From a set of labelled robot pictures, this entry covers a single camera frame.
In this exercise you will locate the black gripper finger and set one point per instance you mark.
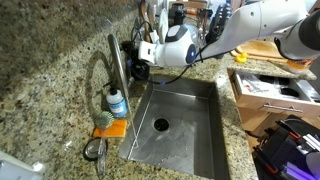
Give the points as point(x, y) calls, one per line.
point(144, 71)
point(134, 69)

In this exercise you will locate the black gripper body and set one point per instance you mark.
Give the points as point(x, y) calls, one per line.
point(130, 51)

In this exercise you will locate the chrome arched kitchen faucet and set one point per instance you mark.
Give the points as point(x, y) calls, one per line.
point(118, 63)

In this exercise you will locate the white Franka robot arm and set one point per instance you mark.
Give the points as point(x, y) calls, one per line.
point(253, 20)

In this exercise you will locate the wooden spoon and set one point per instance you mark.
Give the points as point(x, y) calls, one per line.
point(144, 20)

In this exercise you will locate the soap bottle blue label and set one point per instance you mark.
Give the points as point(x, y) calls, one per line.
point(117, 105)

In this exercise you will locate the large white plate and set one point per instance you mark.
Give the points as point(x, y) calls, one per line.
point(164, 25)

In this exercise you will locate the orange sponge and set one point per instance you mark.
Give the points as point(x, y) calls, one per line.
point(116, 128)

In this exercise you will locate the grey dish rack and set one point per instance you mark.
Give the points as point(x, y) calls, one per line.
point(201, 23)

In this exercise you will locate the large black knife block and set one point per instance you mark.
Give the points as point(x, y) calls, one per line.
point(216, 33)

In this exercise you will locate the stainless steel sink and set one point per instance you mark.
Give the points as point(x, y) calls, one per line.
point(186, 143)

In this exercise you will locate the yellow rubber duck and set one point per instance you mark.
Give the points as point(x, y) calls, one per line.
point(241, 58)

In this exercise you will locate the wooden drawer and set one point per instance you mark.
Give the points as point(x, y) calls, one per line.
point(246, 100)

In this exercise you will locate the white packet red print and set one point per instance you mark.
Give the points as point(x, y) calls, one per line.
point(255, 85)

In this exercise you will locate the large wooden cutting board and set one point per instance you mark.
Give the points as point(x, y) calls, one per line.
point(260, 50)

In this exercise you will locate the wooden cabinet door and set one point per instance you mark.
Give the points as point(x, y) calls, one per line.
point(253, 123)

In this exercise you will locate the white plastic object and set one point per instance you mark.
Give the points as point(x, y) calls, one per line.
point(16, 166)

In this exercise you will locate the orange round object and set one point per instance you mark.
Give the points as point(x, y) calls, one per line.
point(298, 66)

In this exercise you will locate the white cutlery tray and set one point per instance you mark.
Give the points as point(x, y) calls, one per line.
point(300, 86)

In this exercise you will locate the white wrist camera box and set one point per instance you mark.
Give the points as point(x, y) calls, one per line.
point(147, 52)

